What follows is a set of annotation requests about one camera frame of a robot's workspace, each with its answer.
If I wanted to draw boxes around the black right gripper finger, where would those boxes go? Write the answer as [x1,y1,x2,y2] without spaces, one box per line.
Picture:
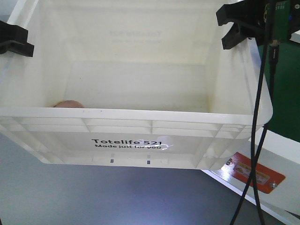
[216,2,249,26]
[221,22,255,50]

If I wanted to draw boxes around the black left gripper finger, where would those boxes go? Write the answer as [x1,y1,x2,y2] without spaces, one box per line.
[0,42,34,57]
[0,21,28,45]

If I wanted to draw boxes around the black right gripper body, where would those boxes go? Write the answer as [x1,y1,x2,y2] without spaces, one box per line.
[243,0,300,46]

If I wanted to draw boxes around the grey smiley plush ball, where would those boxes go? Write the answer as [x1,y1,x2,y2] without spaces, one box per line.
[54,100,84,108]

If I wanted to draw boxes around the white Totelife plastic crate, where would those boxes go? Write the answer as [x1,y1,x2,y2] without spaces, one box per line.
[0,0,260,170]

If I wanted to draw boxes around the white outer conveyor rim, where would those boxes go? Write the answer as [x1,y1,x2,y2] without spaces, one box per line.
[202,35,300,225]

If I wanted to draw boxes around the red warning label plate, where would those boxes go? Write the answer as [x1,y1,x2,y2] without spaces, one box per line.
[221,152,286,194]

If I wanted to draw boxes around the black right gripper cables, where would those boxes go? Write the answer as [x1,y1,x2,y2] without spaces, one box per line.
[229,0,279,225]

